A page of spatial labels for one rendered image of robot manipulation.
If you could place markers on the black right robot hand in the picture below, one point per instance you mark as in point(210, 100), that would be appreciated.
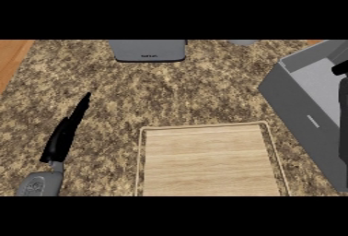
point(344, 116)

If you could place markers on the small grey object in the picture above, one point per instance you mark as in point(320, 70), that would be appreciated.
point(243, 42)

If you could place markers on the pale wooden tray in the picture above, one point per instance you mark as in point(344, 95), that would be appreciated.
point(211, 159)

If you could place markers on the grey open box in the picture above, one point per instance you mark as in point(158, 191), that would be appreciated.
point(308, 104)

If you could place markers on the grey flat appliance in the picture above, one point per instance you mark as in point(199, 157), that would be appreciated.
point(148, 50)

